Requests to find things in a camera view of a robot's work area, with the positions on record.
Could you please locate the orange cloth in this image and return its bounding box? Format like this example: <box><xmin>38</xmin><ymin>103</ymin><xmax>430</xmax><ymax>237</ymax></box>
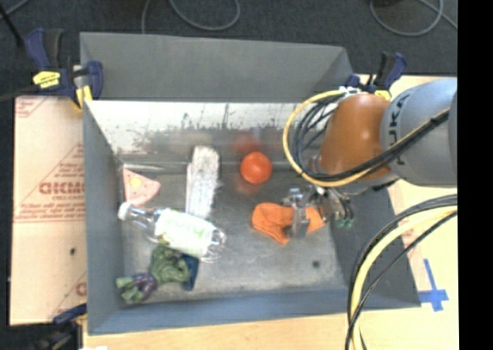
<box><xmin>250</xmin><ymin>201</ymin><xmax>328</xmax><ymax>246</ymax></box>

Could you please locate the grey metal bin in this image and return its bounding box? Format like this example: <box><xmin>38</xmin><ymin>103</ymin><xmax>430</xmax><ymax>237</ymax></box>
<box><xmin>79</xmin><ymin>31</ymin><xmax>421</xmax><ymax>336</ymax></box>

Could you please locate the orange ball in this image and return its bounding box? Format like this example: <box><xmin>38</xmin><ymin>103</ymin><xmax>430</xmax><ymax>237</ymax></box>
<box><xmin>240</xmin><ymin>150</ymin><xmax>273</xmax><ymax>185</ymax></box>

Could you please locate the white flat block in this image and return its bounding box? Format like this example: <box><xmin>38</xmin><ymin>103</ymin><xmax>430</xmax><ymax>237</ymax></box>
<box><xmin>185</xmin><ymin>145</ymin><xmax>222</xmax><ymax>220</ymax></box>

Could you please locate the clear plastic bottle white label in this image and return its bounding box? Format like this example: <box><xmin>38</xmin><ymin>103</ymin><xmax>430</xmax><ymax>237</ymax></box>
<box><xmin>117</xmin><ymin>201</ymin><xmax>228</xmax><ymax>264</ymax></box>

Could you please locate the green and purple toy figure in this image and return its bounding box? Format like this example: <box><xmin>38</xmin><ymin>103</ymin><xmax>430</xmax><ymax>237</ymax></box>
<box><xmin>116</xmin><ymin>244</ymin><xmax>201</xmax><ymax>305</ymax></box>

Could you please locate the pink triangular toy slice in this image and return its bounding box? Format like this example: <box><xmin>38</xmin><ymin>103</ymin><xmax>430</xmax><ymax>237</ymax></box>
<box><xmin>122</xmin><ymin>167</ymin><xmax>162</xmax><ymax>207</ymax></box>

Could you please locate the brown cardboard board red print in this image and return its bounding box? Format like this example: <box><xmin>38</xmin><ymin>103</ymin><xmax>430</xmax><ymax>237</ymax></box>
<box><xmin>8</xmin><ymin>94</ymin><xmax>89</xmax><ymax>326</ymax></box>

